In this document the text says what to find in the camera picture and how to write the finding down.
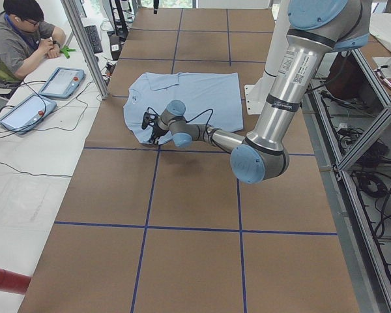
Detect far blue teach pendant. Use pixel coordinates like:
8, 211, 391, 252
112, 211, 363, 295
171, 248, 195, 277
38, 67, 85, 99

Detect near blue teach pendant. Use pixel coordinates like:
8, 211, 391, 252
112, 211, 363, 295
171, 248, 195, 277
0, 94, 57, 134

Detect blue teach pendant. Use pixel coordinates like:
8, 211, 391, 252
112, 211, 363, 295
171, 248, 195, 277
38, 67, 85, 99
0, 94, 57, 134

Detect light blue polo shirt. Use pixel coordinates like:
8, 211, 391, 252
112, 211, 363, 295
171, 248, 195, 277
123, 72, 244, 144

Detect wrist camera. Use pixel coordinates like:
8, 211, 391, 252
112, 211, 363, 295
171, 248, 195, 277
141, 107, 159, 130

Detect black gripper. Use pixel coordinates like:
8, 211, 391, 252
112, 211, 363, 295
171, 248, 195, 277
149, 125, 167, 145

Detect red cylinder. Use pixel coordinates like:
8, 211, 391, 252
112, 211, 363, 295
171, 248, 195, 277
0, 268, 31, 295

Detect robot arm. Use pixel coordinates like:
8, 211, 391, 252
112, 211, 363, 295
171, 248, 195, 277
141, 1, 371, 184

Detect black keyboard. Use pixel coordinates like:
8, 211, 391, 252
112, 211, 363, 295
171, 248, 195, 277
83, 25, 103, 53

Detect aluminium frame post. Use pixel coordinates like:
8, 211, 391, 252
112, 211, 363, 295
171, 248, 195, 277
61, 0, 109, 100

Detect green plastic object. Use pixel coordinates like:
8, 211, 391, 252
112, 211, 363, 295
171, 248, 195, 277
60, 46, 76, 59

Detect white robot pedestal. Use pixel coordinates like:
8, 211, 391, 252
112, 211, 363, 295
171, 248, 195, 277
244, 0, 290, 115

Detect seated person grey shirt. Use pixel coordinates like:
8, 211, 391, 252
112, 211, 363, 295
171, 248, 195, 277
0, 0, 66, 89

